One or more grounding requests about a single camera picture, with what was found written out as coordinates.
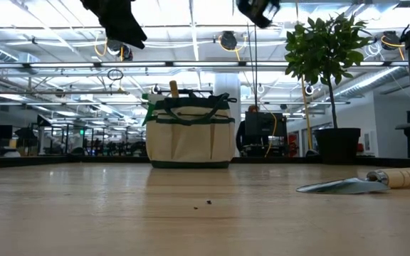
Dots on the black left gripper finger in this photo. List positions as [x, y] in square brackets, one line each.
[126, 28]

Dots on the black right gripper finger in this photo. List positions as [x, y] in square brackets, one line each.
[258, 16]

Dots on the green spray bottle white trigger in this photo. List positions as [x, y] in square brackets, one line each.
[149, 115]

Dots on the cream gardening bag green trim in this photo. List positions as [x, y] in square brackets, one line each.
[190, 142]

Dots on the green leafy plant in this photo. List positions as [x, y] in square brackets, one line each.
[319, 46]

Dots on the person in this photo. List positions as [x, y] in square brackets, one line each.
[241, 138]

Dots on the black background workstation frames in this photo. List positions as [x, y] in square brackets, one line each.
[66, 142]

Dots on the red background cabinet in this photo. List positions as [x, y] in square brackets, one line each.
[292, 142]

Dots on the black plant pot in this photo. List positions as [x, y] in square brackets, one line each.
[336, 145]

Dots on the black aluminium table frame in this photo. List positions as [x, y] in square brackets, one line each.
[279, 160]

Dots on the white wall picture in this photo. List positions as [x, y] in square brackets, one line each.
[367, 142]

